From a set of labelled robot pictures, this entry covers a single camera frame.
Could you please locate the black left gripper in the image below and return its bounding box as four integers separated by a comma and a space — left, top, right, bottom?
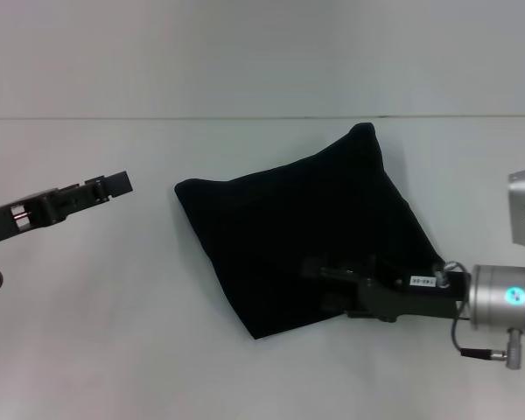
0, 170, 135, 249

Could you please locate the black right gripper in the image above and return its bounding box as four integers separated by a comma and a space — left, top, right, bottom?
300, 254, 472, 324

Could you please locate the black shirt with FREE print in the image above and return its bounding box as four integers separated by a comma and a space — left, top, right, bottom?
173, 122, 446, 341

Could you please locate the right gripper cable with plug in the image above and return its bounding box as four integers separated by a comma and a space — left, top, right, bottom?
435, 260, 525, 371

